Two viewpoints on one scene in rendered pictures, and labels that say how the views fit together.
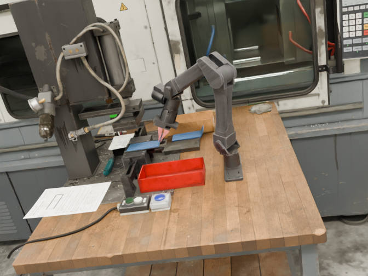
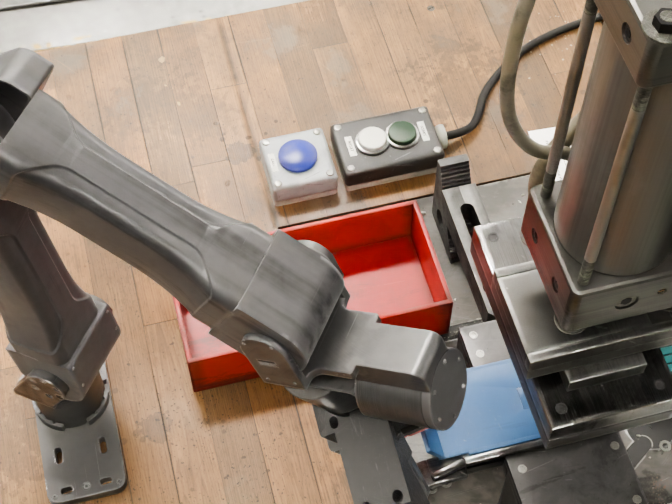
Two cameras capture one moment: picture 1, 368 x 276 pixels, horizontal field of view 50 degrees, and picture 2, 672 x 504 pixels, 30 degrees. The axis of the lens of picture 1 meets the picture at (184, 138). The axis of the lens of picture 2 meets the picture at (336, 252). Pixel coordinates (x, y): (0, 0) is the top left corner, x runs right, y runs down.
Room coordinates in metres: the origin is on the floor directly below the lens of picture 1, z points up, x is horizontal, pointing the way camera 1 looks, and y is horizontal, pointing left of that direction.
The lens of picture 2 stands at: (1.94, -0.14, 1.96)
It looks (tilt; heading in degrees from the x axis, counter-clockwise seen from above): 57 degrees down; 157
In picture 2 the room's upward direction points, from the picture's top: straight up
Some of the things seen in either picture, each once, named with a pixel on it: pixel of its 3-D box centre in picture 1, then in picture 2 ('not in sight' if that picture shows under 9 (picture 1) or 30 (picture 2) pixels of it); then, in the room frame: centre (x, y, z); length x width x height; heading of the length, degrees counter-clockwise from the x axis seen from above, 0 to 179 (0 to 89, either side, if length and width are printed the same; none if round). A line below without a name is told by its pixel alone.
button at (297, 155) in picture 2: (160, 198); (297, 158); (1.22, 0.13, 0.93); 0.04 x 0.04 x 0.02
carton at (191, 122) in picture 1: (188, 124); not in sight; (1.85, -0.04, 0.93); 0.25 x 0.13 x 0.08; 81
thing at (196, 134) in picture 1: (188, 133); not in sight; (1.74, -0.02, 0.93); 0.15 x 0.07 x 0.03; 83
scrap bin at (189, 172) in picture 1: (172, 174); (307, 294); (1.37, 0.07, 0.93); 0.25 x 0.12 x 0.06; 81
